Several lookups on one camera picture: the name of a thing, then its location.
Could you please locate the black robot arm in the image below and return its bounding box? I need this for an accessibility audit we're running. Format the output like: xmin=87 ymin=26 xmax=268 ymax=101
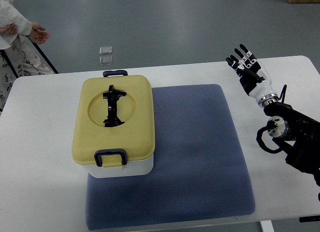
xmin=256 ymin=102 xmax=320 ymax=185

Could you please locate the black lid handle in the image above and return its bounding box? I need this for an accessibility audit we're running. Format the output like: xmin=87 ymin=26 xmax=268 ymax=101
xmin=103 ymin=85 xmax=127 ymax=128

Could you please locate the white storage box base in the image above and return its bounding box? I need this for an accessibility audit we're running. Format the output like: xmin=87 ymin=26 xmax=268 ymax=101
xmin=82 ymin=154 xmax=154 ymax=178

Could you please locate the person in white clothes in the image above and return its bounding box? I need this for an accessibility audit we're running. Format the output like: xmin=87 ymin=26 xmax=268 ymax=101
xmin=0 ymin=0 xmax=55 ymax=111

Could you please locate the blue latch clip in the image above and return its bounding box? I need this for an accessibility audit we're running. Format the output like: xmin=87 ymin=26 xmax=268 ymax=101
xmin=94 ymin=149 xmax=128 ymax=167
xmin=102 ymin=69 xmax=128 ymax=77

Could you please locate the blue rear latch clip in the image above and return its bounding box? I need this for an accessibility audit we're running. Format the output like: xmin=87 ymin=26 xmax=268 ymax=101
xmin=102 ymin=69 xmax=128 ymax=77

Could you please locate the yellow storage box lid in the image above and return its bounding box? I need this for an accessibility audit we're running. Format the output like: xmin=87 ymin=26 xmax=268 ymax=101
xmin=72 ymin=75 xmax=155 ymax=168

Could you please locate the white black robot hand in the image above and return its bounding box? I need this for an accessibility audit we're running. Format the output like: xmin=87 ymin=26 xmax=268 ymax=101
xmin=225 ymin=44 xmax=279 ymax=108

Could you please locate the upper metal floor plate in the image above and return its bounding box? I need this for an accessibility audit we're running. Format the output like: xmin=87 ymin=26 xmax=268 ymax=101
xmin=99 ymin=46 xmax=113 ymax=55

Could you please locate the blue front latch clip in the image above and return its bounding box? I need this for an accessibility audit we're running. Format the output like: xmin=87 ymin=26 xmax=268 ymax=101
xmin=94 ymin=149 xmax=128 ymax=167

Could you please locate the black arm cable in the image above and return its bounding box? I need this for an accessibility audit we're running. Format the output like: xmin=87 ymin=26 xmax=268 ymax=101
xmin=277 ymin=84 xmax=288 ymax=104

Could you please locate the blue fabric cushion mat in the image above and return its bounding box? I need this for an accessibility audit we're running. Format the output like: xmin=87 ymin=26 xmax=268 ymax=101
xmin=86 ymin=84 xmax=255 ymax=230

